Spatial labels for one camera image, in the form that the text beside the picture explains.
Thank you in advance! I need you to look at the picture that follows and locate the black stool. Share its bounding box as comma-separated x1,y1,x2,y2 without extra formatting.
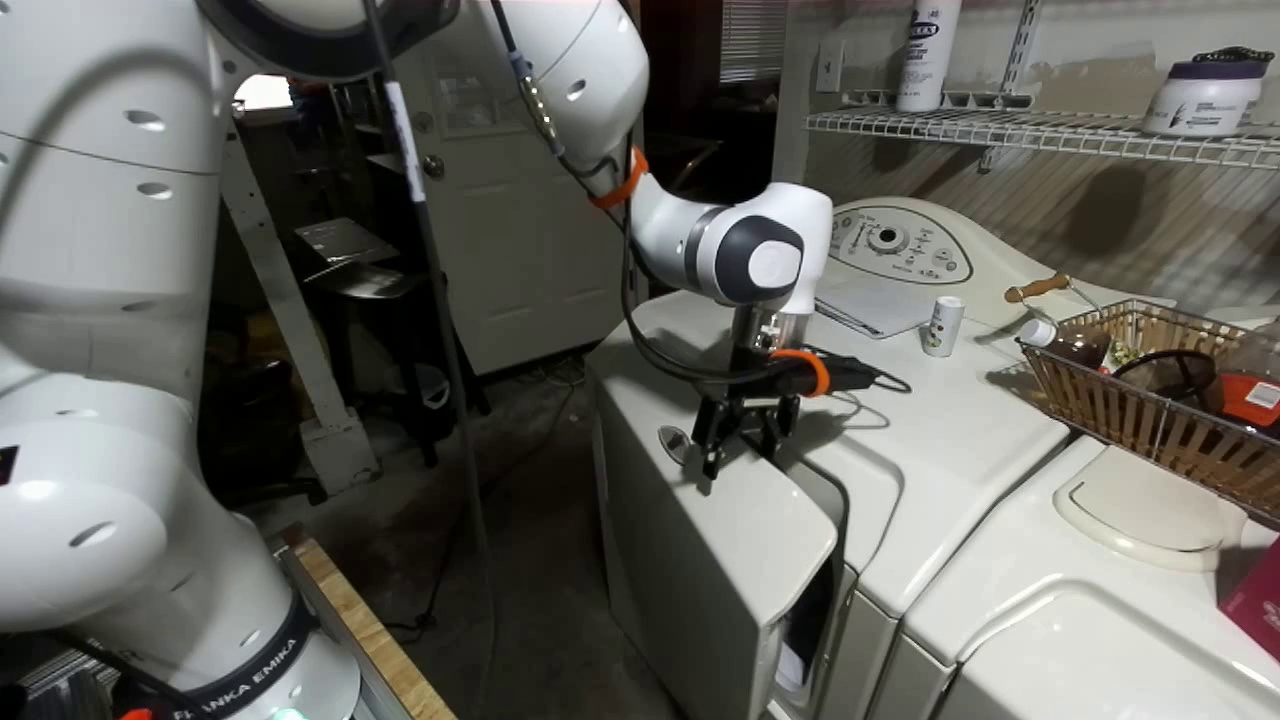
290,217,459,473

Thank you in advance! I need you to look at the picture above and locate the white wooden post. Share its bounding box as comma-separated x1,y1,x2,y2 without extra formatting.
217,114,382,499

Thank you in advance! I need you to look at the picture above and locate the white washing machine door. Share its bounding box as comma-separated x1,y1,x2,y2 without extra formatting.
591,374,852,720

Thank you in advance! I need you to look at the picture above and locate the white panel door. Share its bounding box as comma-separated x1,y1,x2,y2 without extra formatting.
392,0,658,378

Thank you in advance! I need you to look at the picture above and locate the small white bottle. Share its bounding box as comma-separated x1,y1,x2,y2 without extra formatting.
919,293,966,359

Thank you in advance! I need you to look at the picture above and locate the red item in basket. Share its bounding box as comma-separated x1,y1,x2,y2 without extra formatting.
1215,371,1280,431

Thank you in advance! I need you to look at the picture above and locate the wooden handled utensil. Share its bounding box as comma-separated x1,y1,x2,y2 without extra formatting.
1000,269,1079,308

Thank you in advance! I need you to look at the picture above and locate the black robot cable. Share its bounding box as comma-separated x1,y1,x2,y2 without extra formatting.
490,0,919,398

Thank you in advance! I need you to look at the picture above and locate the white dryer machine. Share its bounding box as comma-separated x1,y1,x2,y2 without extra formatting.
864,431,1280,720

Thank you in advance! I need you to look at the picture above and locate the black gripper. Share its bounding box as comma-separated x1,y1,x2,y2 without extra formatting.
681,348,809,482

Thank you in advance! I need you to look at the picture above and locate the white wire wall shelf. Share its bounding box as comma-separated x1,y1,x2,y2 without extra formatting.
802,99,1280,170

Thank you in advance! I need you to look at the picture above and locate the white jar with dark lid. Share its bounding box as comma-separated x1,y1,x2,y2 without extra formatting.
1140,42,1274,141

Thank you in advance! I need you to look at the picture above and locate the white spray can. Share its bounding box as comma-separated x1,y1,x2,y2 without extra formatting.
890,0,964,114

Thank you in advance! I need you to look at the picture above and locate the wicker basket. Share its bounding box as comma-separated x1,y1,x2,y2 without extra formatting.
1014,297,1280,530

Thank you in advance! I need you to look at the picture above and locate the folded paper sheet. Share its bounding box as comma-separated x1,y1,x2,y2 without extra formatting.
810,285,934,341

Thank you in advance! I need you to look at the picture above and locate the pink box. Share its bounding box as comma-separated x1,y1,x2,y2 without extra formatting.
1215,536,1280,662

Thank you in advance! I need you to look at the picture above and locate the white washing machine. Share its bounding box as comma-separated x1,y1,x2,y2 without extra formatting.
591,196,1134,720

